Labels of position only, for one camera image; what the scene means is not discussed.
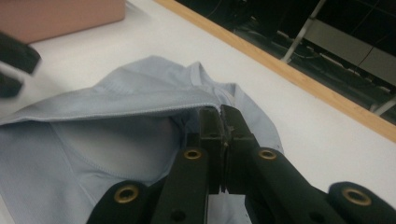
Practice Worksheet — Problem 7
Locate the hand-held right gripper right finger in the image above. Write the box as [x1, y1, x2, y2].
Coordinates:
[220, 105, 347, 224]

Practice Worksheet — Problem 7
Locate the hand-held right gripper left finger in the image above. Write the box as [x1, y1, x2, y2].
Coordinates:
[150, 105, 226, 224]

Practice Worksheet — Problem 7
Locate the pink plastic basin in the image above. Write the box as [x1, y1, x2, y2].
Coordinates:
[0, 0, 127, 45]

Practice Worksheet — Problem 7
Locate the light blue garment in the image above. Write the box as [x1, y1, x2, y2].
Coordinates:
[0, 55, 284, 224]

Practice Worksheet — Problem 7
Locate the white table board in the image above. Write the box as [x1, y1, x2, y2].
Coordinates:
[0, 0, 396, 224]

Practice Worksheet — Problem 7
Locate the white metal stand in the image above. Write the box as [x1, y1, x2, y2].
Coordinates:
[279, 0, 396, 117]

